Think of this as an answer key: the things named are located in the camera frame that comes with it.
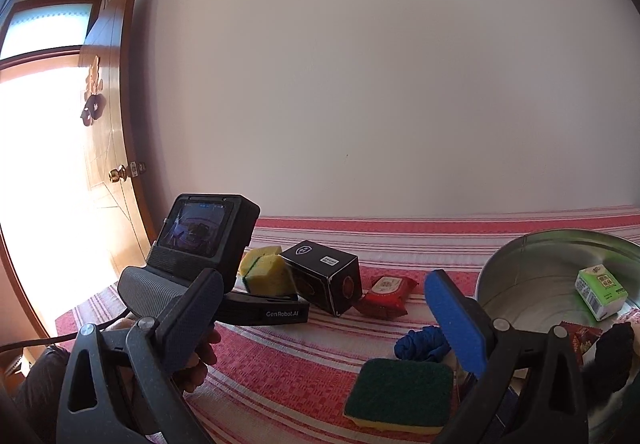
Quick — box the round metal cookie tin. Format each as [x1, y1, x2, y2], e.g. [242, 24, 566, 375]
[449, 228, 640, 444]

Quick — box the person left hand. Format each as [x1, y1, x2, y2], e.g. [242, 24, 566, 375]
[172, 328, 221, 393]

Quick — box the door hanging ornament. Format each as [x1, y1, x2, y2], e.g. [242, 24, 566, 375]
[80, 56, 106, 126]

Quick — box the black rectangular box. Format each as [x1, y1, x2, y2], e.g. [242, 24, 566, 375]
[281, 240, 362, 317]

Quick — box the brass door knob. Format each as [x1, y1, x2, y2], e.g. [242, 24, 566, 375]
[108, 161, 146, 183]

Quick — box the green yellow scouring sponge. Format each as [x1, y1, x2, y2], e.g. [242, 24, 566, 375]
[343, 358, 454, 434]

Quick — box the yellow sponge piece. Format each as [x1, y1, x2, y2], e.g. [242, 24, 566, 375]
[238, 246, 282, 277]

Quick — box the large yellow sponge block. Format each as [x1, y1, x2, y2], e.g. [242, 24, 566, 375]
[242, 254, 296, 297]

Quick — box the dark red snack wrapper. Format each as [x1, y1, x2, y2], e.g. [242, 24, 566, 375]
[560, 320, 603, 366]

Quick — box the red wet wipe packet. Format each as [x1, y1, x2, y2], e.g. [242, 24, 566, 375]
[355, 276, 416, 320]

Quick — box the wooden door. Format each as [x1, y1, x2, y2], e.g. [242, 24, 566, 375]
[79, 0, 156, 252]

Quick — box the black camera with screen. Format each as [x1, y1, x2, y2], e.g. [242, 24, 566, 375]
[146, 194, 260, 294]

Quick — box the white green tissue pack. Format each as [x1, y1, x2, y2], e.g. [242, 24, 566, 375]
[575, 264, 628, 322]

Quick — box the blue hair scrunchie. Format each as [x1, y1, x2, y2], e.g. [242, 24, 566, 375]
[394, 326, 451, 363]

